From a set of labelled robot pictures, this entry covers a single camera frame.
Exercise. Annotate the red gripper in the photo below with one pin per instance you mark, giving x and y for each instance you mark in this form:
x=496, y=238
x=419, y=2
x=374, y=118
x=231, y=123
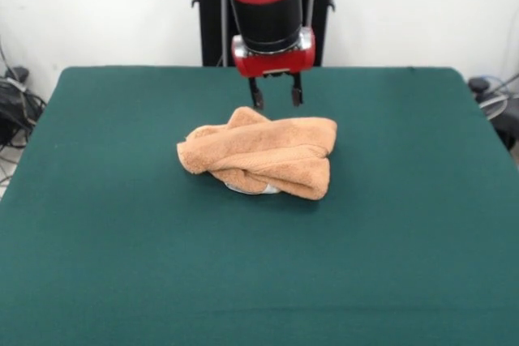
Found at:
x=275, y=62

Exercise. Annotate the orange terry towel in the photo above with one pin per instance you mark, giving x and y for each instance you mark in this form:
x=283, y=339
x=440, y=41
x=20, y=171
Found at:
x=263, y=147

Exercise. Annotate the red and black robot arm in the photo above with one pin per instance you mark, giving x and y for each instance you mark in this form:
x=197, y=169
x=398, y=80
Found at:
x=267, y=1

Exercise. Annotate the dark green table cloth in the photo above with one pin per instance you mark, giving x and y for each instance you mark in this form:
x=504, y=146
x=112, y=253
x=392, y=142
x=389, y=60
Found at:
x=162, y=261

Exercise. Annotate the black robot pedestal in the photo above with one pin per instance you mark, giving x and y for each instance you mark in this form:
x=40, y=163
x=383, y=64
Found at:
x=211, y=18

